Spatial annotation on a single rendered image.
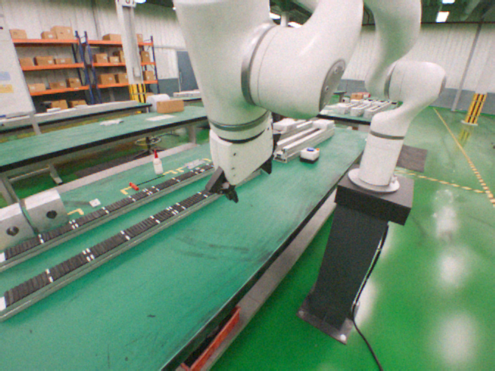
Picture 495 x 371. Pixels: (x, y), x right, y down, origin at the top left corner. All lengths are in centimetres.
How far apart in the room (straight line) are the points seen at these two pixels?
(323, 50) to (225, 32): 8
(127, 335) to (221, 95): 47
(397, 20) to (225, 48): 51
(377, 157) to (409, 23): 40
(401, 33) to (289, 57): 51
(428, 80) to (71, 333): 106
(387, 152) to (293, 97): 67
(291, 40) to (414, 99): 63
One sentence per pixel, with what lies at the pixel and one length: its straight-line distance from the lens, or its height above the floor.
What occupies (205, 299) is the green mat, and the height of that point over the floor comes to 78.
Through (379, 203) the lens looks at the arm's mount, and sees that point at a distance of 84.
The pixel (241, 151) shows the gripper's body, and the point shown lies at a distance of 31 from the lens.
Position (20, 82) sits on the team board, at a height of 129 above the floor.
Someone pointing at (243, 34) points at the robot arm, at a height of 125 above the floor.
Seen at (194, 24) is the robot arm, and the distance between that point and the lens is 21.
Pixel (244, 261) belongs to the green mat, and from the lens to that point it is 59.
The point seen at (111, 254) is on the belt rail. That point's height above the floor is 79.
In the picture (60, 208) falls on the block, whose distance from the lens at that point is 93.
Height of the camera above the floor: 122
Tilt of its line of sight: 28 degrees down
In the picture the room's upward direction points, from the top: straight up
